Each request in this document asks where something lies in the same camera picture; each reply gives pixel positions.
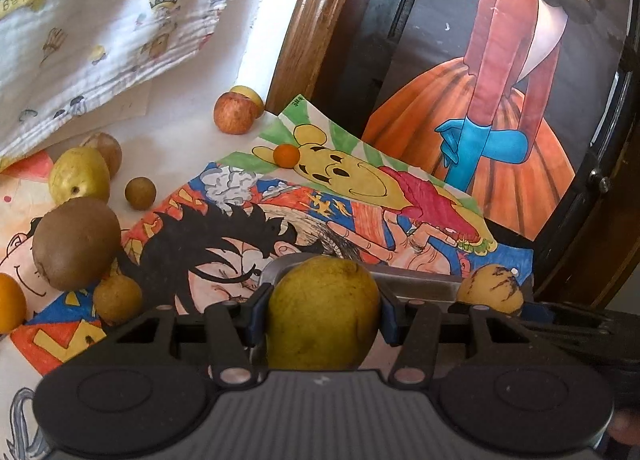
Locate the green-yellow pear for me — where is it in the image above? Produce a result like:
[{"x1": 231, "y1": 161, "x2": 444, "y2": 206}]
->
[{"x1": 266, "y1": 256, "x2": 381, "y2": 371}]

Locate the striped pepino melon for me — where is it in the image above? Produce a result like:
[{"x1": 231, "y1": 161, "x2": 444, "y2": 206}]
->
[{"x1": 456, "y1": 264, "x2": 524, "y2": 315}]

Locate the small brown longan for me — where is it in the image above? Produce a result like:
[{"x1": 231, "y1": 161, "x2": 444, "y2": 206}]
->
[
  {"x1": 125, "y1": 177, "x2": 156, "y2": 211},
  {"x1": 93, "y1": 275, "x2": 143, "y2": 327}
]

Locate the small orange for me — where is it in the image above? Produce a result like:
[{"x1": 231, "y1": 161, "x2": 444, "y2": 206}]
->
[{"x1": 272, "y1": 143, "x2": 300, "y2": 169}]

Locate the brown kiwi with sticker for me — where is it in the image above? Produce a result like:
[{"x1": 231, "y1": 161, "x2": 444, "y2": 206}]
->
[{"x1": 32, "y1": 198, "x2": 122, "y2": 291}]

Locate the yellow-green guava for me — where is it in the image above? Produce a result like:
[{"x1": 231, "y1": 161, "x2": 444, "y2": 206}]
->
[{"x1": 48, "y1": 147, "x2": 111, "y2": 205}]

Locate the small orange kumquat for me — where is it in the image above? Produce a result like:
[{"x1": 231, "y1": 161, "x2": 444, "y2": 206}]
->
[{"x1": 0, "y1": 272, "x2": 27, "y2": 334}]

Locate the brown striped round fruit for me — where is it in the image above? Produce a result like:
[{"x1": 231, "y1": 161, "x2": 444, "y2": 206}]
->
[{"x1": 80, "y1": 131, "x2": 122, "y2": 178}]

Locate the person's right hand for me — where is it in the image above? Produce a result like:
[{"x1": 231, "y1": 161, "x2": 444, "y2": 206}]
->
[{"x1": 608, "y1": 409, "x2": 640, "y2": 446}]

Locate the grey metal baking tray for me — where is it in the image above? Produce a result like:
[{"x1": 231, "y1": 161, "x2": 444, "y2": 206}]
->
[{"x1": 258, "y1": 253, "x2": 464, "y2": 371}]

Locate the black appliance door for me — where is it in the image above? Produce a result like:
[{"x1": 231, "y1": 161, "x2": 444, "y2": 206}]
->
[{"x1": 312, "y1": 0, "x2": 639, "y2": 306}]

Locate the two boys drawing paper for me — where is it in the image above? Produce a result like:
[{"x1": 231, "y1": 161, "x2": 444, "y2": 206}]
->
[{"x1": 0, "y1": 149, "x2": 132, "y2": 335}]

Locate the winnie bear drawing paper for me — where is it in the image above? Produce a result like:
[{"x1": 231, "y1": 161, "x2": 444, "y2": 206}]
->
[{"x1": 221, "y1": 94, "x2": 498, "y2": 256}]

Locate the red apple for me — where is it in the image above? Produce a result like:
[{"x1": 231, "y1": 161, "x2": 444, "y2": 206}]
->
[{"x1": 213, "y1": 91, "x2": 259, "y2": 135}]

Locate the yellow fruit behind apple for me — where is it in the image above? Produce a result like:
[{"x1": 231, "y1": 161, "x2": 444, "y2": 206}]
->
[{"x1": 230, "y1": 85, "x2": 265, "y2": 119}]

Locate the grey hair character drawing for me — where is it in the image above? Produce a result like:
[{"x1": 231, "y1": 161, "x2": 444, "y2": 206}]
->
[{"x1": 1, "y1": 386, "x2": 50, "y2": 460}]

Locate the girl in orange dress poster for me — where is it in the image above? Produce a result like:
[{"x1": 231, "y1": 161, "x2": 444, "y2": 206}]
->
[{"x1": 363, "y1": 0, "x2": 630, "y2": 239}]

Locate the white cartoon print cloth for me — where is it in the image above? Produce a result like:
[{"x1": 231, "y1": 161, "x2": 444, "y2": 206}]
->
[{"x1": 1, "y1": 0, "x2": 229, "y2": 166}]

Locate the brown wooden frame post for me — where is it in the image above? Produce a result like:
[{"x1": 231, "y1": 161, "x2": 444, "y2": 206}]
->
[{"x1": 266, "y1": 0, "x2": 346, "y2": 114}]

